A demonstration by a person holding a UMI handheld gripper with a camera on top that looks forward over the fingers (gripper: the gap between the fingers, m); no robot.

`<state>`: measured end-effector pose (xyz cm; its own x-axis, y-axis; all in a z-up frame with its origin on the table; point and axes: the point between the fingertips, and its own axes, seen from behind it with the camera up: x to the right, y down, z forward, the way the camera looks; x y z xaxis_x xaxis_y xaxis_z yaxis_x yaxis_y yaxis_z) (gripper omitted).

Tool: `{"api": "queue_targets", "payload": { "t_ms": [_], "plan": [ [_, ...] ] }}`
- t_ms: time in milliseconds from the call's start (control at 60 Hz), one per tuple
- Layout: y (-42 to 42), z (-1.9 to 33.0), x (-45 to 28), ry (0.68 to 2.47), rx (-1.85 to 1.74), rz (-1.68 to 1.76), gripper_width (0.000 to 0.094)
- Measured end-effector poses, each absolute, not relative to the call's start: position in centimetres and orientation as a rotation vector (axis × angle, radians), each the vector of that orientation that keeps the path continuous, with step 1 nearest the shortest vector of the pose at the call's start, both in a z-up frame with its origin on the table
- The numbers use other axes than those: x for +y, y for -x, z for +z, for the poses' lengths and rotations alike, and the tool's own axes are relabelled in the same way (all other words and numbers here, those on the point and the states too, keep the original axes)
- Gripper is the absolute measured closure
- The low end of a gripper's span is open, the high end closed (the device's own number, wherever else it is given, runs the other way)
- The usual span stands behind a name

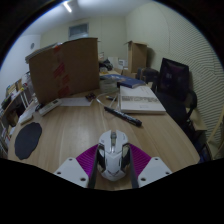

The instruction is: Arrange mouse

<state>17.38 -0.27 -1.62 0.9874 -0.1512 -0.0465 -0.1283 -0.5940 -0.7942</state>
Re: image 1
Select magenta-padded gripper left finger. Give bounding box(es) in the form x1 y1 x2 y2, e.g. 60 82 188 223
53 143 101 190

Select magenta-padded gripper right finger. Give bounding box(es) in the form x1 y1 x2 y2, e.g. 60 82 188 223
128 143 173 189

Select white and black computer mouse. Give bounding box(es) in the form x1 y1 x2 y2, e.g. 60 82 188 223
97 129 130 183

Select dark grey mouse pad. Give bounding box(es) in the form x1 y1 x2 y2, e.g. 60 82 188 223
14 121 43 161

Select black marker pen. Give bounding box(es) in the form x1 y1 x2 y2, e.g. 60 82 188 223
103 105 143 128

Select white paper sheet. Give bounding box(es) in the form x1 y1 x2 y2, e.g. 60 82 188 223
59 96 93 107

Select black office chair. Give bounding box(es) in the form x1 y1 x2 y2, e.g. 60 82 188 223
154 57 199 134

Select shelf unit with books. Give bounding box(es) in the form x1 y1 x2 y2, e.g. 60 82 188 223
0 73 35 158

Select stack of white books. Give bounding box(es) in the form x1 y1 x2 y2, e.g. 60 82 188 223
99 79 120 95

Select blue book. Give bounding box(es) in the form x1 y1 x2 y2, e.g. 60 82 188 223
99 73 147 90

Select large brown cardboard box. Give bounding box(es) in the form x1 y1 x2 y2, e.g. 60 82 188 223
28 37 101 106

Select small brown cardboard box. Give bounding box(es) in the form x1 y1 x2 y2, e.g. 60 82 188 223
125 40 149 74

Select ceiling light tube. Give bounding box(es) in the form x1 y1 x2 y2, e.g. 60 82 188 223
62 0 73 14

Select white cable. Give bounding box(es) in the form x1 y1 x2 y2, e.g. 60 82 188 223
96 93 120 108

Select wall window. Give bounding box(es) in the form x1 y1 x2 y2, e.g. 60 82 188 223
68 22 90 40

